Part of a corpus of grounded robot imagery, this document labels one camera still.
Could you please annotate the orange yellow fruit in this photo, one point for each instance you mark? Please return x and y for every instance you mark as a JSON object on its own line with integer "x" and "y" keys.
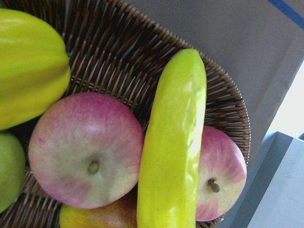
{"x": 119, "y": 214}

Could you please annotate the pale yellow-green banana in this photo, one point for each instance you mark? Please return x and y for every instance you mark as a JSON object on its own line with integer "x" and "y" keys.
{"x": 168, "y": 179}

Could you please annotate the yellow fruit in basket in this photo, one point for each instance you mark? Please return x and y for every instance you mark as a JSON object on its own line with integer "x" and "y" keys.
{"x": 34, "y": 67}

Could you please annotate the green fruit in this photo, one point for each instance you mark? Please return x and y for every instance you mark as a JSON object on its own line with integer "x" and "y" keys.
{"x": 12, "y": 169}

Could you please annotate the pink apple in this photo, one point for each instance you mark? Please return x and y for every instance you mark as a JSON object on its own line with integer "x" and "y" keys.
{"x": 222, "y": 174}
{"x": 85, "y": 150}

